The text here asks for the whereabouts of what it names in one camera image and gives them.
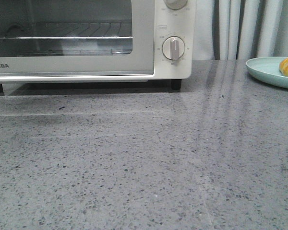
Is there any light green plate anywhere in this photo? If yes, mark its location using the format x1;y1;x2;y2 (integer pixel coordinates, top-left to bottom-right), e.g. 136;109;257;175
246;57;288;89

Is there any metal oven wire rack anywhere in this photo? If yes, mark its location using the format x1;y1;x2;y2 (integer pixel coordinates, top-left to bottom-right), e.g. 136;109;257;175
0;22;133;58

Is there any glass oven door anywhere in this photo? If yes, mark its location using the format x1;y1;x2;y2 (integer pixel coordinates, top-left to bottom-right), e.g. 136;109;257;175
0;0;155;78

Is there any black right oven foot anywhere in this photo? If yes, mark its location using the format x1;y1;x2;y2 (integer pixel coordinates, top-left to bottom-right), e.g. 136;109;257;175
171;79;182;91

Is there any upper temperature knob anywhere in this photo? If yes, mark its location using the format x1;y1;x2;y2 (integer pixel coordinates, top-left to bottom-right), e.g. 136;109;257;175
164;0;188;10

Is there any lower timer knob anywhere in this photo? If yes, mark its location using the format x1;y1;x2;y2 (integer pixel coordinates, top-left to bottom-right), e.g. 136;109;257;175
162;36;185;61

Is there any grey white curtain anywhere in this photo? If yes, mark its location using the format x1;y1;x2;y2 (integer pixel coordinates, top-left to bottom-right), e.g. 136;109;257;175
193;0;288;60

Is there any white Toshiba toaster oven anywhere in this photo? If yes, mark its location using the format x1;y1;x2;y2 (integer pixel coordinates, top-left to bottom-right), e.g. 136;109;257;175
0;0;196;85

